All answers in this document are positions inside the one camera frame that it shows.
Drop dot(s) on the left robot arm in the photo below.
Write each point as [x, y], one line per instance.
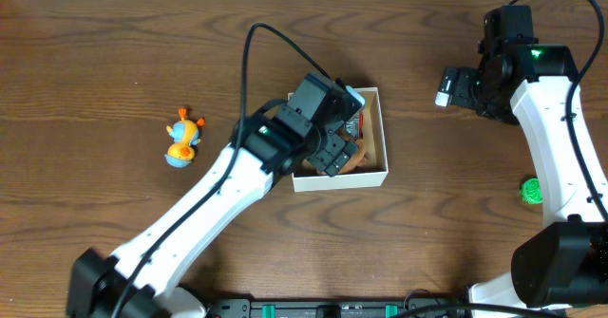
[141, 278]

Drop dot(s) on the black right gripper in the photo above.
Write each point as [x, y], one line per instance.
[466, 77]

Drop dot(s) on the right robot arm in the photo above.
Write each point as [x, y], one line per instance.
[534, 86]

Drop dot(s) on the green yarn ball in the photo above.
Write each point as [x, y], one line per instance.
[531, 191]

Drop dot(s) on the yellow blue duck toy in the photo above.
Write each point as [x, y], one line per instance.
[185, 134]

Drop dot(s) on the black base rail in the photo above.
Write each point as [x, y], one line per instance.
[245, 308]

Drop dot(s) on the white cardboard box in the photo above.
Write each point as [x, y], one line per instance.
[376, 168]

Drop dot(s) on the red toy car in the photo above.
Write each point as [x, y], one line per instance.
[353, 128]

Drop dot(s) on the brown plush toy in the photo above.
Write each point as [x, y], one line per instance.
[357, 160]

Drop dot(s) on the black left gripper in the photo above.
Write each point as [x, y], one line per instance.
[339, 153]

